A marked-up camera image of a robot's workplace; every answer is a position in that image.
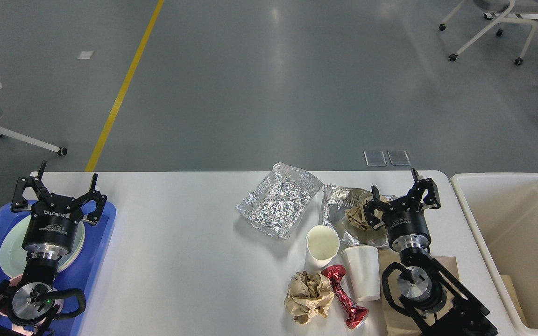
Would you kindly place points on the flat foil sheet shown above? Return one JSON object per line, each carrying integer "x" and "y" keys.
{"x": 336, "y": 201}

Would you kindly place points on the white paper cup upright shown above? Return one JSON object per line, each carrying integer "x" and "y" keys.
{"x": 322, "y": 245}

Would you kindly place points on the beige plastic bin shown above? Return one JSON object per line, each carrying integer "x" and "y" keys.
{"x": 502, "y": 212}

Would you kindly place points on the brown paper bag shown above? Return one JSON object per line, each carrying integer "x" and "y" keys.
{"x": 398, "y": 324}

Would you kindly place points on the brown paper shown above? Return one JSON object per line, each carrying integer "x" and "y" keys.
{"x": 357, "y": 218}

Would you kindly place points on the pink ribbed mug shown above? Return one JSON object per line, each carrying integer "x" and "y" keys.
{"x": 14, "y": 280}

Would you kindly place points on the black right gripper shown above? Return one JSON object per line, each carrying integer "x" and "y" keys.
{"x": 406, "y": 228}

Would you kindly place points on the red foil wrapper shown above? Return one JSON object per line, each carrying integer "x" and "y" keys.
{"x": 355, "y": 313}

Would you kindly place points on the mint green plate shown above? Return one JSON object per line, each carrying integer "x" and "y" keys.
{"x": 13, "y": 256}

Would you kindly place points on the white paper cup inverted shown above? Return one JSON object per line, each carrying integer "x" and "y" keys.
{"x": 362, "y": 265}

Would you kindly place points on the crumpled brown paper ball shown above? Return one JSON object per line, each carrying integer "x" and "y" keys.
{"x": 308, "y": 295}

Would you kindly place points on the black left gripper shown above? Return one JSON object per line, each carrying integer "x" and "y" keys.
{"x": 53, "y": 228}

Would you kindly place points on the white rolling chair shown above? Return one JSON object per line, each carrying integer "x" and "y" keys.
{"x": 498, "y": 12}

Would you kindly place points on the crumpled foil tray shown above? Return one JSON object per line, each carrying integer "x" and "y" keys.
{"x": 279, "y": 200}

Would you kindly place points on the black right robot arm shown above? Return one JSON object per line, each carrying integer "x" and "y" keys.
{"x": 419, "y": 286}

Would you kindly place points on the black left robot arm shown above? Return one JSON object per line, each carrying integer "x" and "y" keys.
{"x": 42, "y": 266}

